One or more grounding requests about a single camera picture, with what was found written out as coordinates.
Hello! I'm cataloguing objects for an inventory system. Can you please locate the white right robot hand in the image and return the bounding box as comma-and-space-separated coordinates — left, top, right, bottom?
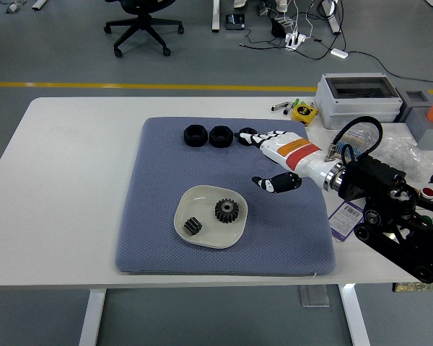
234, 130, 336, 195

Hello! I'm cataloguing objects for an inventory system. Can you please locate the large black gear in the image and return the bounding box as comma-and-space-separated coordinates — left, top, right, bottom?
214, 198, 239, 224

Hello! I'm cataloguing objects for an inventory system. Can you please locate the small black gear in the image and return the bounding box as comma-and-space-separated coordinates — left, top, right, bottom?
183, 216, 203, 236

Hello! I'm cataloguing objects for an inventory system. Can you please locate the small black nut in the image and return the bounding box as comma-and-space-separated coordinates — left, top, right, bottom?
237, 126, 258, 146

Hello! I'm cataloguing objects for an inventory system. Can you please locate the large black nut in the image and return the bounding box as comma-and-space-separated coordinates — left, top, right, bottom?
209, 125, 234, 148
183, 124, 207, 148

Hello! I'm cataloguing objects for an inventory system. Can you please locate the white flat box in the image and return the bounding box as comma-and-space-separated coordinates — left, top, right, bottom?
380, 122, 418, 142

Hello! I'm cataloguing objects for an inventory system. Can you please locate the black and white button box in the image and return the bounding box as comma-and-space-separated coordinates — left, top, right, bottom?
416, 185, 433, 231

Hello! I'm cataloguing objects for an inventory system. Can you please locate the yellow tape measure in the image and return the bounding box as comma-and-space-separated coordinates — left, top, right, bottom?
292, 104, 318, 126

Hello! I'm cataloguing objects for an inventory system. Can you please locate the plastic bag of resistors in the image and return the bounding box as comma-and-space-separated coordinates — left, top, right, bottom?
341, 124, 380, 159

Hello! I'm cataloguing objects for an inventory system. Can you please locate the purple-edged label card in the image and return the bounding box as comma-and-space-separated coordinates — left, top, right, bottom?
328, 200, 365, 241

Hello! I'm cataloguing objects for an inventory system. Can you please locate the white square plate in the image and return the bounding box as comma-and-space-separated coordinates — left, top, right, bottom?
172, 185, 248, 249

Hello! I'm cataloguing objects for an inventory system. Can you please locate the clear bag of small parts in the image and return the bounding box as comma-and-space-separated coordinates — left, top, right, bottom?
377, 131, 433, 183

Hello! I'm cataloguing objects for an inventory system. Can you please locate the white power strip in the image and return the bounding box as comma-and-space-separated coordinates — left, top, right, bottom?
284, 32, 307, 50

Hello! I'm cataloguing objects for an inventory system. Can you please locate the black power brick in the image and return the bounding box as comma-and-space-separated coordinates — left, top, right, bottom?
271, 17, 287, 37

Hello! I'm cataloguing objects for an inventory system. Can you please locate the grey block with square recess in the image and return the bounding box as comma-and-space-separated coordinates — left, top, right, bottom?
396, 89, 433, 123

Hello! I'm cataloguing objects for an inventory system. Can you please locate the large grey holder block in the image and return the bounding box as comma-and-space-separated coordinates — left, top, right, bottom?
407, 107, 433, 148

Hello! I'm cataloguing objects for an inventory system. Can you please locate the white desk leg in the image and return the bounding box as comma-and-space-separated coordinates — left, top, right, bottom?
324, 0, 342, 35
211, 0, 222, 33

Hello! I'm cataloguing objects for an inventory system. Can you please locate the black desk terminal device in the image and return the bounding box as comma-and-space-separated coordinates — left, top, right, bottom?
225, 13, 246, 32

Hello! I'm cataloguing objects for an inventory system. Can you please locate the blue-grey padded mat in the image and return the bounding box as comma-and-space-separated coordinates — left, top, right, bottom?
115, 117, 337, 278

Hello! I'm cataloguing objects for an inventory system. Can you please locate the grey floor plate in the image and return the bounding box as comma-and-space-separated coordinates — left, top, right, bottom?
298, 285, 331, 309

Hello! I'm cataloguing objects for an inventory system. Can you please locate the white table leg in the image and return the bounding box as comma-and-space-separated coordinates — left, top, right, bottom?
78, 289, 106, 346
338, 284, 371, 346

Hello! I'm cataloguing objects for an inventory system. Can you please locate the yellow patterned strip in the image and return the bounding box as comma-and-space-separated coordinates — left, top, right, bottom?
392, 282, 433, 293

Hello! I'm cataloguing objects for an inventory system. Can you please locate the black office chair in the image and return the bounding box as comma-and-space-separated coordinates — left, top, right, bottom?
103, 0, 185, 58

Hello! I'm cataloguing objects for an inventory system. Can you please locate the grey electrical enclosure box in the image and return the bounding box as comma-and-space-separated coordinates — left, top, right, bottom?
314, 73, 404, 130

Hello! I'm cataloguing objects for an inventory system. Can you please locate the long black floor cable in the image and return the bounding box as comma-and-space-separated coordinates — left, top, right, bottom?
346, 50, 433, 90

